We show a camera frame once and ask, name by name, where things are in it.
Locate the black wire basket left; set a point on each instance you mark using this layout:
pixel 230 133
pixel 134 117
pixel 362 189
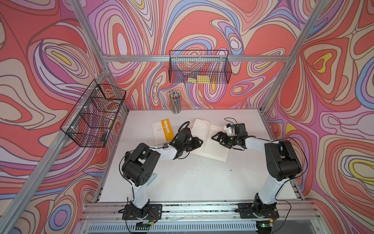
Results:
pixel 90 122

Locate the black wire basket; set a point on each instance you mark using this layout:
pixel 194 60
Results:
pixel 184 64
pixel 90 122

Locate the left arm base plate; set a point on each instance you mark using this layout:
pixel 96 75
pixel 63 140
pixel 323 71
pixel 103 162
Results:
pixel 148 212

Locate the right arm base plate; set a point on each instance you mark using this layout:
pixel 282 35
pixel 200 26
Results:
pixel 257 210

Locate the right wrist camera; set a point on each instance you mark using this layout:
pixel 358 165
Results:
pixel 230 129

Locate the yellow sticky notes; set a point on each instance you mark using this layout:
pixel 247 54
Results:
pixel 200 79

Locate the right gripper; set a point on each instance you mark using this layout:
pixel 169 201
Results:
pixel 220 134

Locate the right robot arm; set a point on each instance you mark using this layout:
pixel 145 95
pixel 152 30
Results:
pixel 282 165

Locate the cream lined notebook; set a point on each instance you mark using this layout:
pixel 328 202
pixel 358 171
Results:
pixel 162 132
pixel 210 148

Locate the metal pen cup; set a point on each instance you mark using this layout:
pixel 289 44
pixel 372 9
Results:
pixel 175 101

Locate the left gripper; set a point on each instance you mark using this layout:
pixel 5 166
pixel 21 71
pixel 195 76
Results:
pixel 196 143

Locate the black wire basket back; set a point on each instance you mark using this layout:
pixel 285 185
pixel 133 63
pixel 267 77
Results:
pixel 184 64

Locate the light blue white stapler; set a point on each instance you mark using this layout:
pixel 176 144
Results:
pixel 151 179

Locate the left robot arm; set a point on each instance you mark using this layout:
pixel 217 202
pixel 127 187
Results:
pixel 140 163

